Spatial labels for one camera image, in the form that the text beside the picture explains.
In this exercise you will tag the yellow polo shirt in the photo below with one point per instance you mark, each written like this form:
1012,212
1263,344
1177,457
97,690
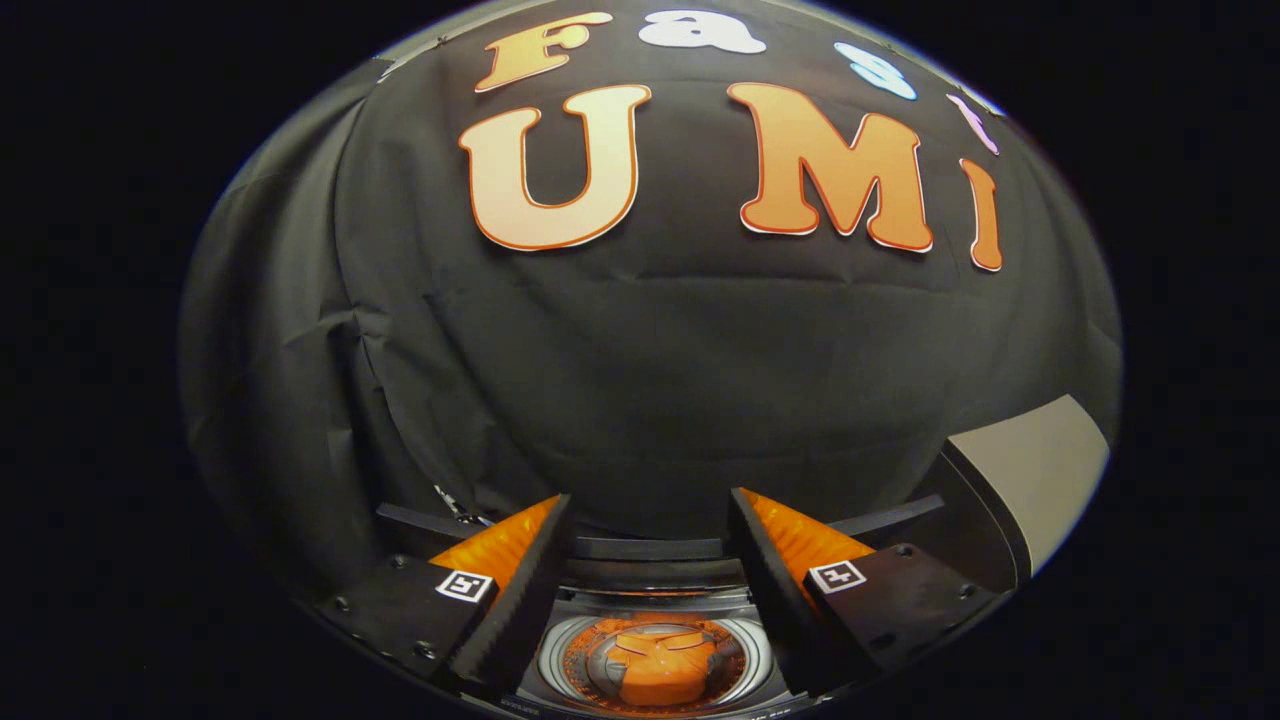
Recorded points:
660,670

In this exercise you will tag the dark grey washing machine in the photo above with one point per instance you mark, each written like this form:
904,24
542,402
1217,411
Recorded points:
650,550

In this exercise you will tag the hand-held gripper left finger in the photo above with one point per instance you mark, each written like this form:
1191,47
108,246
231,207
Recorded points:
525,590

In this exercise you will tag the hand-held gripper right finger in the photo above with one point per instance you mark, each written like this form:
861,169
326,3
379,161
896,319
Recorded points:
775,590

